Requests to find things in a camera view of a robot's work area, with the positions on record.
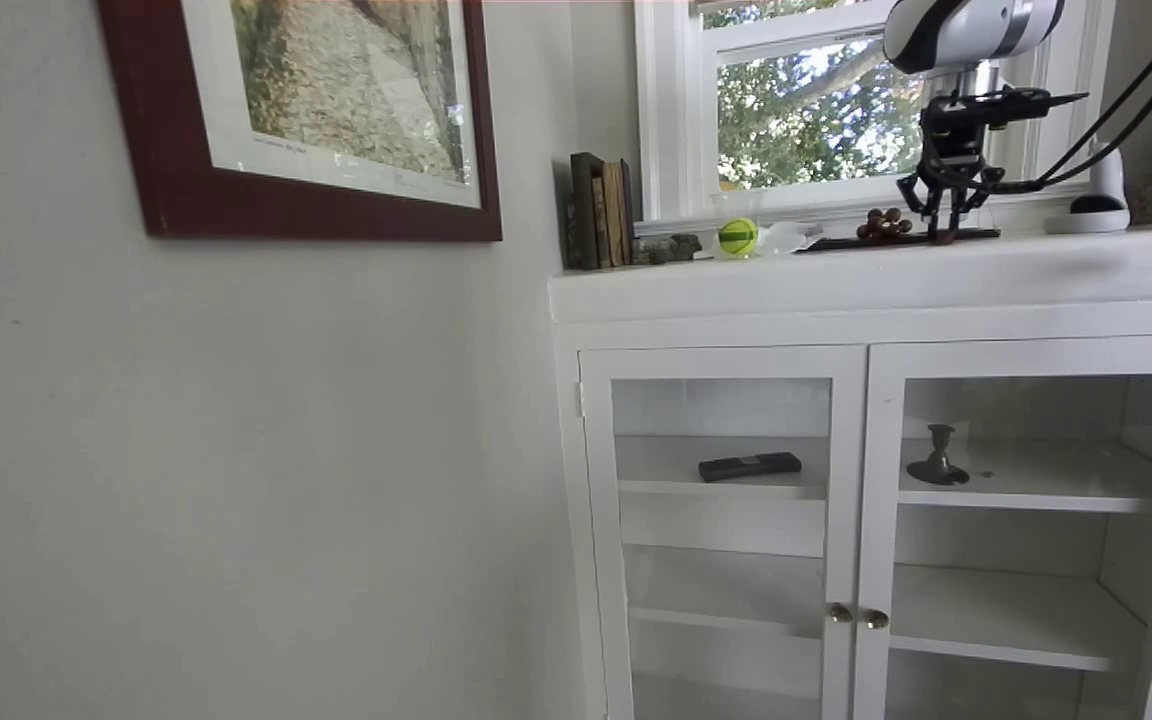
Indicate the brass door knob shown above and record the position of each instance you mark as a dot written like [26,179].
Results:
[842,615]
[872,616]

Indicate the black flat rectangular device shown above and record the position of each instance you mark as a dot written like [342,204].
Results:
[749,467]

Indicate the wooden bead cluster toy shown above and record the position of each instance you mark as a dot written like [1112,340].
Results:
[881,226]

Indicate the small dark object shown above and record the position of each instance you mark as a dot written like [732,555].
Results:
[678,250]

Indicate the dark brown wooden tray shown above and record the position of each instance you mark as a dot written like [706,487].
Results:
[832,245]

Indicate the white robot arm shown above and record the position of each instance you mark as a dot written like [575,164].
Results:
[961,31]

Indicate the red framed picture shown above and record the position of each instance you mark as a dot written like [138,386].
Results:
[168,175]

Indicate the clear plastic cup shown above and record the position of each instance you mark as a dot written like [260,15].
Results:
[743,204]

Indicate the white glass cabinet door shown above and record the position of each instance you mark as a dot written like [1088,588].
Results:
[599,532]
[881,505]

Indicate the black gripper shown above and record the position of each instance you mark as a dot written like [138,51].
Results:
[961,133]

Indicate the white crumpled cloth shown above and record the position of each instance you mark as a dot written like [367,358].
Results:
[790,238]

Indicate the yellow tennis ball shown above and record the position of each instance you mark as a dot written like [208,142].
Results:
[736,238]

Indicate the white cabinet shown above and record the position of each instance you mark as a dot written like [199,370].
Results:
[870,284]

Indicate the dark metal candle holder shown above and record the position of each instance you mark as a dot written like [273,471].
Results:
[938,467]

